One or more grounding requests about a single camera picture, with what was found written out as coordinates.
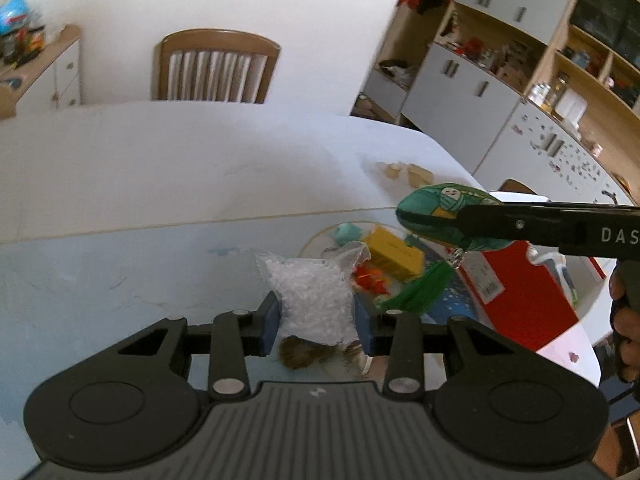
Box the blue speckled cap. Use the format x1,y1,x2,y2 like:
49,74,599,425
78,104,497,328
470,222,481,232
405,234,480,325

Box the brown furry item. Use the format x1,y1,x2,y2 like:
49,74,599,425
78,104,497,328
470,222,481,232
279,336,361,370

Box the yellow rectangular box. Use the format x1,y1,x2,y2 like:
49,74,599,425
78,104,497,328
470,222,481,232
362,226,425,283

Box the wooden slat-back chair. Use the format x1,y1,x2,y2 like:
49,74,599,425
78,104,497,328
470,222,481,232
156,28,281,104

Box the light blue round object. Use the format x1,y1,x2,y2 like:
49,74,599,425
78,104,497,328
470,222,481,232
332,222,363,247

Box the low white drawer cabinet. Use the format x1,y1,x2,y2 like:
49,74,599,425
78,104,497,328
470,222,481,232
1,24,82,120

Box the small beige blocks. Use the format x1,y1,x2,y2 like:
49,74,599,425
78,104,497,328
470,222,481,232
375,162,435,188

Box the red toy horse keychain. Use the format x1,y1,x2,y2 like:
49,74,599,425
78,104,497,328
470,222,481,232
352,263,390,296

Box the green embroidered pouch with tassel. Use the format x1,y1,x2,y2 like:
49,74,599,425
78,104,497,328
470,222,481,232
380,183,511,316

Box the white cabinet wall unit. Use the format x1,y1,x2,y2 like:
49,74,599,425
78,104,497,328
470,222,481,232
356,0,639,204

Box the person's right hand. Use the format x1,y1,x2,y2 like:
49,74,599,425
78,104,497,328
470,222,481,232
608,268,639,384

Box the clear bag of white beads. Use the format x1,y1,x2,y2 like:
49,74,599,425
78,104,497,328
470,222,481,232
257,254,358,346

